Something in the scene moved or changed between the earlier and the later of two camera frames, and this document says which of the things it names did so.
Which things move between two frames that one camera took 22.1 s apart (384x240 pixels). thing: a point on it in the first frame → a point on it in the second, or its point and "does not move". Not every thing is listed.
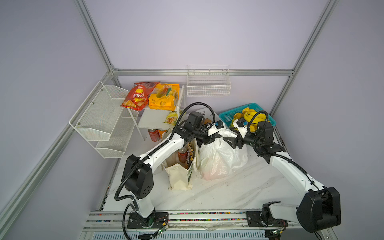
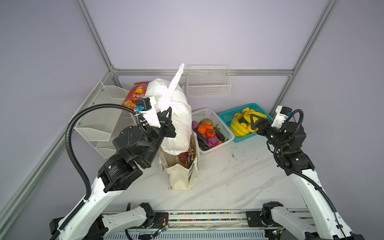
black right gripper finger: x=231 y=141 → x=259 y=118
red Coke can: x=182 y=152 does not move
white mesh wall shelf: x=106 y=124 does not move
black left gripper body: x=203 y=135 → x=159 y=135
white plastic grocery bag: x=218 y=159 → x=171 y=94
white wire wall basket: x=208 y=80 does not move
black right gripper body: x=249 y=139 → x=270 y=133
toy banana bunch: x=248 y=115 does not move
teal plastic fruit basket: x=227 y=116 does not move
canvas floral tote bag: x=179 y=177 does not move
